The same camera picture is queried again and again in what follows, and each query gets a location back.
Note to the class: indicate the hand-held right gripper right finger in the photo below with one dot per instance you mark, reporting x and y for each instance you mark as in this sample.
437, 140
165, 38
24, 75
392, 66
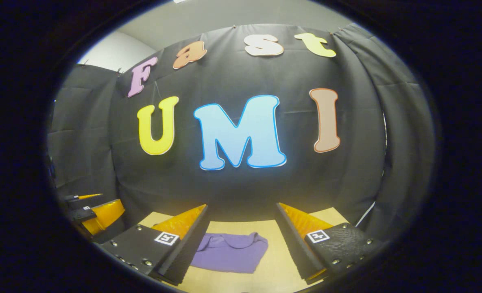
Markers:
297, 248

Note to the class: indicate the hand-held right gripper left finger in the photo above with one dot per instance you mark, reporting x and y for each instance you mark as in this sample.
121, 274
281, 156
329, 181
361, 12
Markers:
184, 252

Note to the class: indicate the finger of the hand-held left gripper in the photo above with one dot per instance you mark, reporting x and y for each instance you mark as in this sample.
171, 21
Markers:
88, 197
106, 215

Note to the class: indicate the purple button shirt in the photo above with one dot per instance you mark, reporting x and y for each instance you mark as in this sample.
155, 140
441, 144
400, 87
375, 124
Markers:
232, 252

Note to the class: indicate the black backdrop cloth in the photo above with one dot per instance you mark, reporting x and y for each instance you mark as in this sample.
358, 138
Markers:
232, 77

